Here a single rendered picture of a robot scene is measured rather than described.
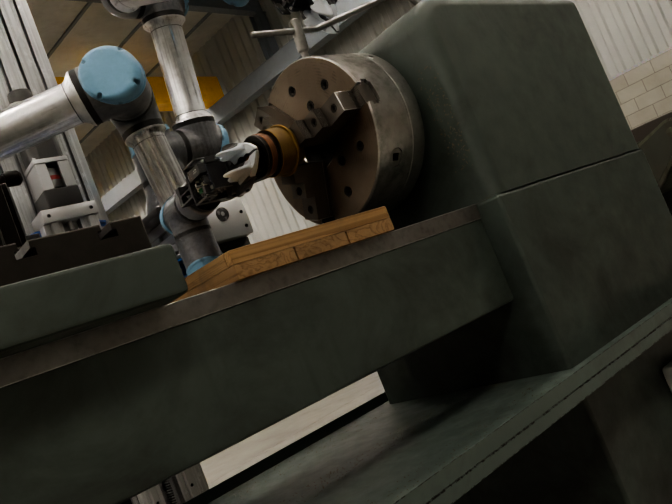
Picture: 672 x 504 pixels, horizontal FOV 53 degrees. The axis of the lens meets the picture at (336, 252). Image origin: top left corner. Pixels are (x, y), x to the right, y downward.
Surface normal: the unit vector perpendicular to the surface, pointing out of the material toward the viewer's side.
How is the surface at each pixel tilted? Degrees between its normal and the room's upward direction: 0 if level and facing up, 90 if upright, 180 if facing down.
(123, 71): 89
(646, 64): 90
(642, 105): 90
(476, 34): 90
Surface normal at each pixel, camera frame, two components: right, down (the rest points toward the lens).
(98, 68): 0.21, -0.17
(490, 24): 0.59, -0.29
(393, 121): 0.66, -0.08
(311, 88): -0.72, 0.24
